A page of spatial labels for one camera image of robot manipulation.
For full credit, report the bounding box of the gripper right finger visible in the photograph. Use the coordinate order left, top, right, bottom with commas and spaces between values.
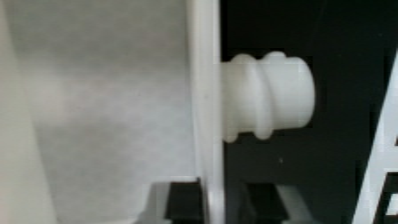
243, 183, 289, 224

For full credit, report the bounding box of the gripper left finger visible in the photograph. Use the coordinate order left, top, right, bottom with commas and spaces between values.
165, 182, 204, 224

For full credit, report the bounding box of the white cabinet body box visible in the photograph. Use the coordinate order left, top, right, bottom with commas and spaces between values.
0, 0, 314, 224

